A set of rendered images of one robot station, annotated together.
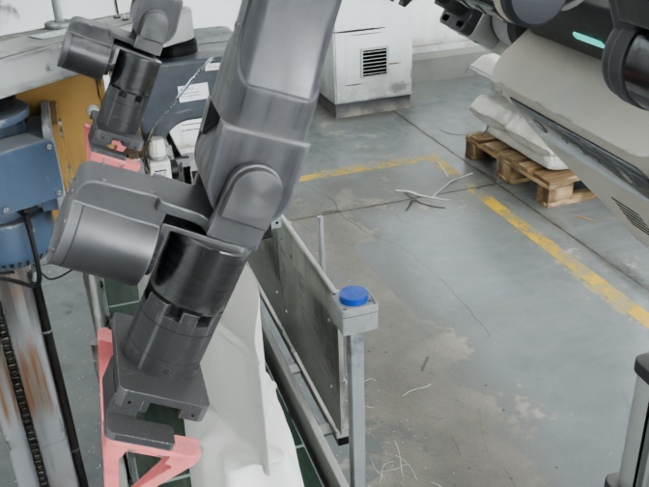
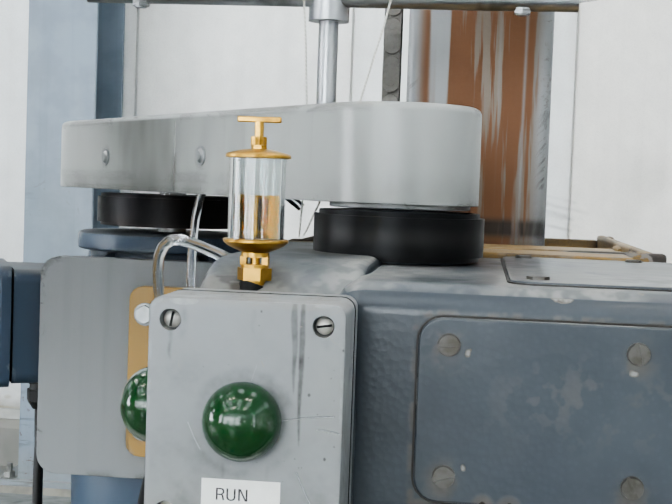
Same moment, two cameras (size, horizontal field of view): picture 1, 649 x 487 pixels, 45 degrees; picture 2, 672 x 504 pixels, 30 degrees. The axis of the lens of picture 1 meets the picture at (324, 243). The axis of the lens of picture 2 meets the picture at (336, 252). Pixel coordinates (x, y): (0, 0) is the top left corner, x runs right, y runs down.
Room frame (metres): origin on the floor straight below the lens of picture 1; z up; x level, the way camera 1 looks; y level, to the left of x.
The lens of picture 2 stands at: (1.69, -0.36, 1.37)
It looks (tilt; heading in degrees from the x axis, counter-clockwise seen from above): 3 degrees down; 114
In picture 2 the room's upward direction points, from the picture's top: 2 degrees clockwise
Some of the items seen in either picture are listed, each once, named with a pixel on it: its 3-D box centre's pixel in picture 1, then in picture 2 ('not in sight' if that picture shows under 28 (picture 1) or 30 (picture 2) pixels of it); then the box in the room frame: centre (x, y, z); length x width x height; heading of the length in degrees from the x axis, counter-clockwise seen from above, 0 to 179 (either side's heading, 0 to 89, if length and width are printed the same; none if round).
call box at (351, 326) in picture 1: (353, 310); not in sight; (1.37, -0.06, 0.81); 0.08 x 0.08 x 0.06; 18
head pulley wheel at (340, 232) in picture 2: (172, 46); (398, 234); (1.45, 0.26, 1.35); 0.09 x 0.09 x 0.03
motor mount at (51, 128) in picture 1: (45, 149); (230, 370); (1.25, 0.46, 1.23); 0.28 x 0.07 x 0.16; 18
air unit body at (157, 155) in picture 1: (163, 177); not in sight; (1.33, 0.29, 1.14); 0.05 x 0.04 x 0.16; 108
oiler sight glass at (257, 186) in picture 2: not in sight; (257, 198); (1.44, 0.13, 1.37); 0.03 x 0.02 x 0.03; 18
